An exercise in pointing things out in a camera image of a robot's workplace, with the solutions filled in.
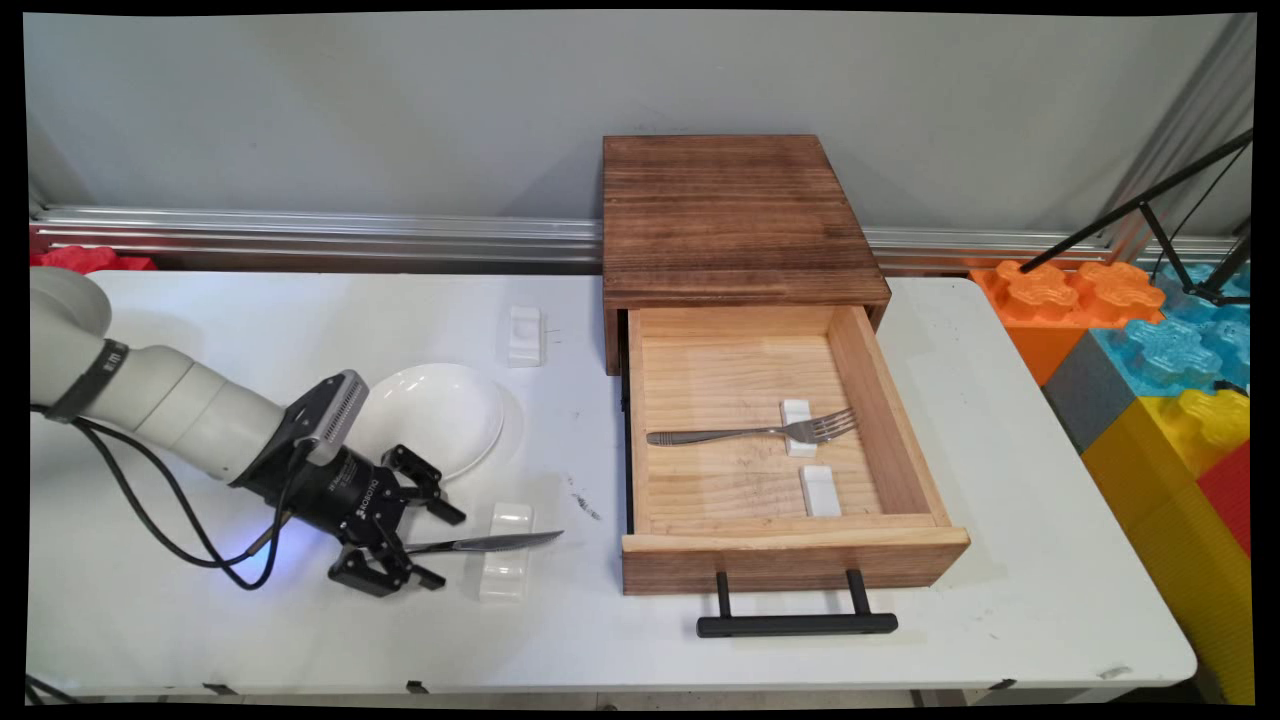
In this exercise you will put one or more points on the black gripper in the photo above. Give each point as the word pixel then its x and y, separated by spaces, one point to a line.
pixel 335 495

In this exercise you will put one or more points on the blue giant building block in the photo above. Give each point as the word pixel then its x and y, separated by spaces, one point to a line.
pixel 1170 350

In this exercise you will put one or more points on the white ceramic cutlery rest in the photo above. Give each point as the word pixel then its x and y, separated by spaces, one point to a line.
pixel 525 338
pixel 800 448
pixel 821 492

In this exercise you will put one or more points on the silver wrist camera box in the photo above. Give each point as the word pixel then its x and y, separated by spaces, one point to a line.
pixel 330 415

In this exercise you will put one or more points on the clear rest under knife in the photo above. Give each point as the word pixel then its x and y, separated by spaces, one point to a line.
pixel 505 580

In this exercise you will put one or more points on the red giant building block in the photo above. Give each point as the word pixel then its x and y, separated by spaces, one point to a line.
pixel 1228 495

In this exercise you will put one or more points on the orange giant building block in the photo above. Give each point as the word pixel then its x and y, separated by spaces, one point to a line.
pixel 1045 300

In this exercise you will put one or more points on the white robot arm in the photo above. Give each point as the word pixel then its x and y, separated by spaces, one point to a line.
pixel 170 400

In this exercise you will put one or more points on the black tripod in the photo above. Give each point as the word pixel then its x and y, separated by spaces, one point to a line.
pixel 1140 205

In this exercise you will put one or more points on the steel fork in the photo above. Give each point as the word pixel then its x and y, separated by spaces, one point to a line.
pixel 720 435

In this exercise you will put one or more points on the grey giant building block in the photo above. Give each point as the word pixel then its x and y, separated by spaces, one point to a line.
pixel 1090 395

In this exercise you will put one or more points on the white round plate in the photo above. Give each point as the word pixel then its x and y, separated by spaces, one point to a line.
pixel 450 415

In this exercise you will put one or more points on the red block with studs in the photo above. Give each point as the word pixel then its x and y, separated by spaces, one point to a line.
pixel 90 260

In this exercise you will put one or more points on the dark wooden drawer cabinet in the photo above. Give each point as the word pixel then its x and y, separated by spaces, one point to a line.
pixel 735 215

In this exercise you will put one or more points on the steel table knife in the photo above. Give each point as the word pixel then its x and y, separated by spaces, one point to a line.
pixel 490 542

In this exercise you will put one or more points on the aluminium rail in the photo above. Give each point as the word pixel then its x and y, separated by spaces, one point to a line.
pixel 350 238

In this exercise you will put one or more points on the light wooden drawer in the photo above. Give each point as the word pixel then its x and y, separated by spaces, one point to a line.
pixel 735 485

